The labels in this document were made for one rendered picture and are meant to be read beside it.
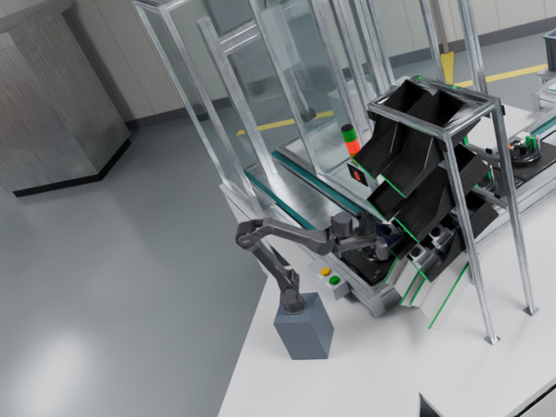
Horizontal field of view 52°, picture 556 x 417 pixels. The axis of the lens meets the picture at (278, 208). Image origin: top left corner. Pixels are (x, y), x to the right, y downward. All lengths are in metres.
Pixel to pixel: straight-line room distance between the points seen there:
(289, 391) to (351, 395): 0.23
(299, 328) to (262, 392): 0.28
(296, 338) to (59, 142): 4.85
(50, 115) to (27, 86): 0.35
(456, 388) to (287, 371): 0.60
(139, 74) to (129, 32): 0.51
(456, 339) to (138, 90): 5.79
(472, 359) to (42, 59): 5.28
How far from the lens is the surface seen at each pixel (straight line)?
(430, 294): 1.96
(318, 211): 2.70
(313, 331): 2.01
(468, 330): 2.07
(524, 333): 2.04
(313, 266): 2.33
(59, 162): 6.73
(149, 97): 7.22
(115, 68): 7.24
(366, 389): 2.00
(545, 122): 2.83
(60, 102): 6.38
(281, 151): 3.23
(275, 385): 2.13
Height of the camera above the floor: 2.42
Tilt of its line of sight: 32 degrees down
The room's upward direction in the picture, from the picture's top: 24 degrees counter-clockwise
